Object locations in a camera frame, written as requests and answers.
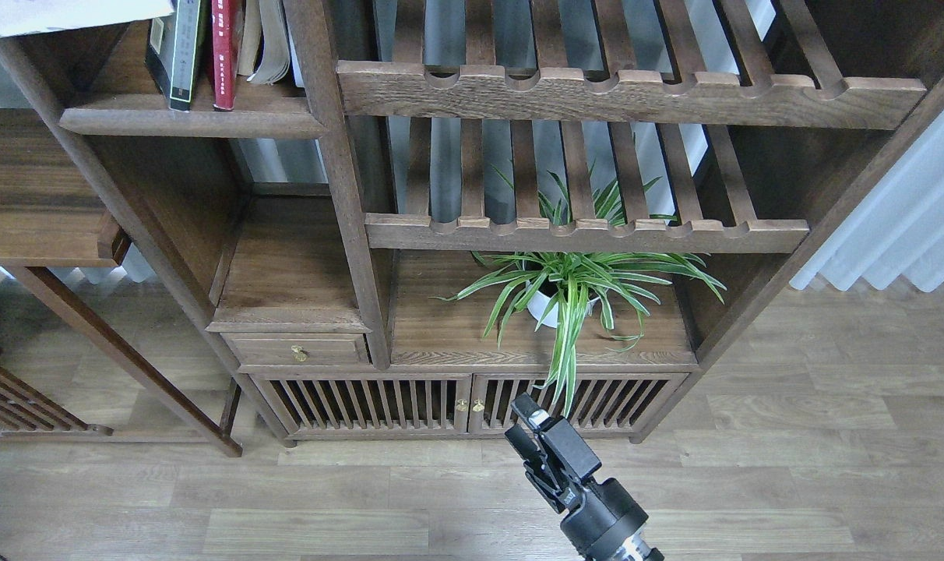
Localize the white pale cover book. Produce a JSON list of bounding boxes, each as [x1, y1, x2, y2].
[[0, 1, 175, 37]]

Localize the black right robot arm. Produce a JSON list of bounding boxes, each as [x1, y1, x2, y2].
[[505, 392, 664, 560]]

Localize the beige upright book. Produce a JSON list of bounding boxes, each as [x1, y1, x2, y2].
[[236, 0, 262, 79]]

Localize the white curtain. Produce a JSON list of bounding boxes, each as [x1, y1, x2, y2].
[[790, 110, 944, 292]]

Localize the brass drawer knob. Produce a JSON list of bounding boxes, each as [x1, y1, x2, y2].
[[291, 345, 309, 362]]

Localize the green spider plant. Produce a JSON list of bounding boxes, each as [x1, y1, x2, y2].
[[439, 168, 726, 422]]

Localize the worn grey upright book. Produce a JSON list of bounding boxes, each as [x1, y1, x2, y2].
[[247, 1, 291, 85]]

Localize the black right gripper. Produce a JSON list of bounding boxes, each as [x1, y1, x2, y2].
[[504, 393, 650, 560]]

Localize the green and black book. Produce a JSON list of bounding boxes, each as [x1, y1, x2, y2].
[[145, 1, 211, 111]]

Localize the white plant pot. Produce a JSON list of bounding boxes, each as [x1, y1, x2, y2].
[[517, 270, 599, 331]]

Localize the dark wooden bookshelf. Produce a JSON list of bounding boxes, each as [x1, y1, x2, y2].
[[0, 1, 944, 443]]

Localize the red cover book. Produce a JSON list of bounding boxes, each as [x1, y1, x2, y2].
[[210, 1, 243, 111]]

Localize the brass cabinet door knobs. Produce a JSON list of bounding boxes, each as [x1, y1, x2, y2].
[[455, 399, 485, 412]]

